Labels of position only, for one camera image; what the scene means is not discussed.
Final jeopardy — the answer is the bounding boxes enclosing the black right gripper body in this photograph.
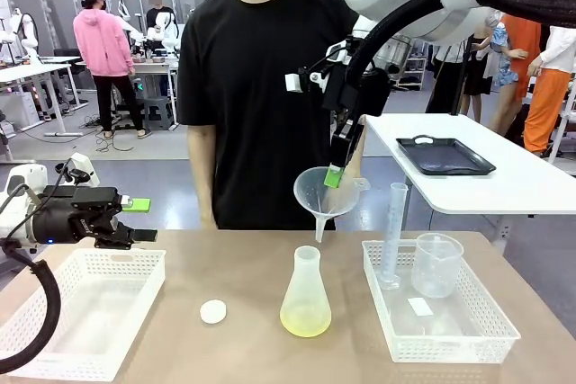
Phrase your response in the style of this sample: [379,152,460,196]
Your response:
[321,64,392,118]

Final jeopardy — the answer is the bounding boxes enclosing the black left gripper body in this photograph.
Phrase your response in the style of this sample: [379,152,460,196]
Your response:
[30,185,122,246]

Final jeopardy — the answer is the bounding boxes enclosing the clear plastic funnel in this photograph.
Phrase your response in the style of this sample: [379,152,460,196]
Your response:
[293,166,372,244]

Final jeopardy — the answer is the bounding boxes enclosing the clear plastic graduated cylinder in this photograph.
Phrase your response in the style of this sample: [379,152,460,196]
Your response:
[376,182,410,291]

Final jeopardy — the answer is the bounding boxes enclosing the white round flask cap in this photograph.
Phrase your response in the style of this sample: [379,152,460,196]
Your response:
[199,298,229,326]

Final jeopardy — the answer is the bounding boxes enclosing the translucent plastic Erlenmeyer flask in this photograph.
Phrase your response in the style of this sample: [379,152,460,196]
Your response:
[278,246,333,338]

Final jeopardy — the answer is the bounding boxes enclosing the clear plastic measuring beaker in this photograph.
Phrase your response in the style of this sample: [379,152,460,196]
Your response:
[410,232,465,299]

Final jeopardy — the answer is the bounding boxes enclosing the person's right forearm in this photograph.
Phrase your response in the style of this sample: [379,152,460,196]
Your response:
[186,124,221,230]

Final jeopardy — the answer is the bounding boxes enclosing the white perforated plastic basket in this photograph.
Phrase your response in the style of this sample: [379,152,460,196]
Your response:
[362,238,522,365]
[0,247,167,382]

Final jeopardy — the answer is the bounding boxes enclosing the white shoe rack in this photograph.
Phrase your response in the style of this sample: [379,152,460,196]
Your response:
[395,49,428,94]

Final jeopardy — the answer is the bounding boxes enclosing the mannequin in grey shirt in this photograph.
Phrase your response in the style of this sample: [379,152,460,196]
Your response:
[426,41,472,114]

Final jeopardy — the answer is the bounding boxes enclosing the black tripod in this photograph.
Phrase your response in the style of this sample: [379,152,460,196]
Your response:
[449,36,474,116]

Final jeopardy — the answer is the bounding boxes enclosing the black serving tray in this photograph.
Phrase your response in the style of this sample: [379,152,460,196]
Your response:
[395,134,498,177]

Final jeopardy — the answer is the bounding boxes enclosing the black step stool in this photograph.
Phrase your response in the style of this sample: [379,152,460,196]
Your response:
[142,94,179,123]

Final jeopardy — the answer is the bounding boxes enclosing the mannequin in black dress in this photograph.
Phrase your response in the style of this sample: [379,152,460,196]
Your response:
[463,32,497,123]

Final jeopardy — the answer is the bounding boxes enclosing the person torso black T-shirt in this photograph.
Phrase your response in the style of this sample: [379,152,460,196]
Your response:
[175,0,361,231]

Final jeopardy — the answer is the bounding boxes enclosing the mannequin in blue dress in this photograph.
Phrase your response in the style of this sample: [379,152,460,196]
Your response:
[489,19,527,134]

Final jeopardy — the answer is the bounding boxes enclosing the grey background workbench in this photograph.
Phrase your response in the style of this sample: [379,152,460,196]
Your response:
[74,56,181,132]

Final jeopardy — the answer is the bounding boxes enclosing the white background desk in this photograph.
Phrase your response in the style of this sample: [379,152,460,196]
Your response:
[0,55,90,138]

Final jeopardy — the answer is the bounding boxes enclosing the mannequin in orange shirt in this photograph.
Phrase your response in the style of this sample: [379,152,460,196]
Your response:
[500,13,542,103]

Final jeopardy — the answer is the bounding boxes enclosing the white paper label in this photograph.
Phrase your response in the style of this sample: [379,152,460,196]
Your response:
[407,297,435,317]

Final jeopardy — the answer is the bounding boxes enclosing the person in pink hoodie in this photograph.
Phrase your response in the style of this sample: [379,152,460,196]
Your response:
[72,0,146,139]

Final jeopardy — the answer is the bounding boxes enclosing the white side table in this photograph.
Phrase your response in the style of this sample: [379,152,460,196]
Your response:
[363,112,576,241]

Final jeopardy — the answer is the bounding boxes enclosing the white humanoid robot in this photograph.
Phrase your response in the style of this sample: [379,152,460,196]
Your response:
[155,10,182,60]

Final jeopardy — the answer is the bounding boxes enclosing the mannequin in orange trousers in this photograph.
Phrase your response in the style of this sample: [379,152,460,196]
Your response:
[523,25,576,155]

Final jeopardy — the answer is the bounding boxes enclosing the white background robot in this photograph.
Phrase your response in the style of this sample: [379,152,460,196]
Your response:
[7,8,42,60]

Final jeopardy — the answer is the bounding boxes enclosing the background person black shirt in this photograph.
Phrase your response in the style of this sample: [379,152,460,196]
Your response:
[146,0,179,46]

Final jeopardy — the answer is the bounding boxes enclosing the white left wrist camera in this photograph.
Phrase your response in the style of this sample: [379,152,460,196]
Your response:
[66,152,101,188]

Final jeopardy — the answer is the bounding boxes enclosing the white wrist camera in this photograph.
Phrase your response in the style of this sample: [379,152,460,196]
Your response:
[66,152,101,188]
[284,59,337,94]

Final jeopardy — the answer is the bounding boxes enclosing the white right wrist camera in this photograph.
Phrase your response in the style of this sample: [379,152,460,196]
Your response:
[284,59,337,94]

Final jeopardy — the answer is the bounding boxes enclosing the black floor cables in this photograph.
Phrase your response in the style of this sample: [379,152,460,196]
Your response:
[67,112,136,155]

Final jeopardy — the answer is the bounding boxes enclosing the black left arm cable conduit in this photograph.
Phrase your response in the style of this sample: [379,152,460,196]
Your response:
[0,238,62,376]

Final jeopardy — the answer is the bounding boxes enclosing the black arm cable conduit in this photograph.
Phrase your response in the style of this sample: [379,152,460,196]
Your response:
[346,0,576,93]
[0,238,62,376]

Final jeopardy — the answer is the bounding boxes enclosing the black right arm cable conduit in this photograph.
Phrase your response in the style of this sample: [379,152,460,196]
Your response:
[346,0,576,93]

